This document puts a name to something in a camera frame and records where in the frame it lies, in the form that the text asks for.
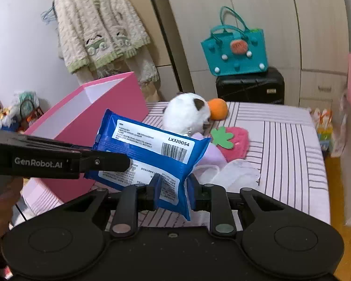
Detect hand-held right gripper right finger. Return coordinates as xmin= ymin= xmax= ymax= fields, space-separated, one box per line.
xmin=186 ymin=177 xmax=285 ymax=238

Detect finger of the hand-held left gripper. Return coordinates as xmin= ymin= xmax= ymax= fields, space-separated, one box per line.
xmin=78 ymin=151 xmax=131 ymax=174

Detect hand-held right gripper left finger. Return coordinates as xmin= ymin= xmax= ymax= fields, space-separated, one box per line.
xmin=61 ymin=173 xmax=164 ymax=239

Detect lilac plush toy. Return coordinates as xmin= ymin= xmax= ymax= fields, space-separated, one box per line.
xmin=190 ymin=132 xmax=227 ymax=179

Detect blue wet wipes packet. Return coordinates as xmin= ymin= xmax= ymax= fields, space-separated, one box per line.
xmin=84 ymin=109 xmax=212 ymax=221

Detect pink cardboard box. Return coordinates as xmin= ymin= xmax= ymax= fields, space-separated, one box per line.
xmin=18 ymin=72 xmax=149 ymax=204

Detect pink strawberry plush pouch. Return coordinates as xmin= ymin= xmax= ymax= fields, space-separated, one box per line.
xmin=210 ymin=126 xmax=250 ymax=163

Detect person's left hand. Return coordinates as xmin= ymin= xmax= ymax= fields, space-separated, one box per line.
xmin=0 ymin=178 xmax=24 ymax=239

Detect patterned gift bag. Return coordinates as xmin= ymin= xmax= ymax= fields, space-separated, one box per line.
xmin=19 ymin=101 xmax=45 ymax=131

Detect yellow white plush toy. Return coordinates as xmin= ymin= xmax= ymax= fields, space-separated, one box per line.
xmin=0 ymin=107 xmax=13 ymax=131

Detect white plastic bag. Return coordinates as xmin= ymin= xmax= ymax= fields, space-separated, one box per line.
xmin=10 ymin=91 xmax=41 ymax=115

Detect white plush cat toy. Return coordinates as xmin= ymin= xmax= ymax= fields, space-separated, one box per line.
xmin=161 ymin=92 xmax=212 ymax=138

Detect striped bed sheet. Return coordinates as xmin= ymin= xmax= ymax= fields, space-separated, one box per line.
xmin=23 ymin=101 xmax=331 ymax=232

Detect cream lace garment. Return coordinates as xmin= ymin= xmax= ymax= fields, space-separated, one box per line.
xmin=76 ymin=45 xmax=160 ymax=90

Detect black suitcase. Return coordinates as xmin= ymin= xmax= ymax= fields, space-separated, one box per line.
xmin=216 ymin=67 xmax=285 ymax=105

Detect teal felt handbag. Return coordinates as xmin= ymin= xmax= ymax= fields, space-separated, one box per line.
xmin=200 ymin=6 xmax=269 ymax=78

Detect blue clothes hanger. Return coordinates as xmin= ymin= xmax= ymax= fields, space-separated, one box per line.
xmin=41 ymin=6 xmax=58 ymax=24

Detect white orange plush on floor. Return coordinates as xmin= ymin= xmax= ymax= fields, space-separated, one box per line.
xmin=308 ymin=107 xmax=334 ymax=152

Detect cream knitted cardigan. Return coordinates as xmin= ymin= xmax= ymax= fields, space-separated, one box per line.
xmin=53 ymin=0 xmax=151 ymax=74

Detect clear plastic bag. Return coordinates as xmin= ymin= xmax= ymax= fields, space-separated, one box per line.
xmin=330 ymin=89 xmax=350 ymax=157

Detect beige wardrobe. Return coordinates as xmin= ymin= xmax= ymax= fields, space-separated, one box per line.
xmin=143 ymin=0 xmax=351 ymax=115

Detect black cable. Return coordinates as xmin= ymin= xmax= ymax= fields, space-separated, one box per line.
xmin=13 ymin=204 xmax=29 ymax=222

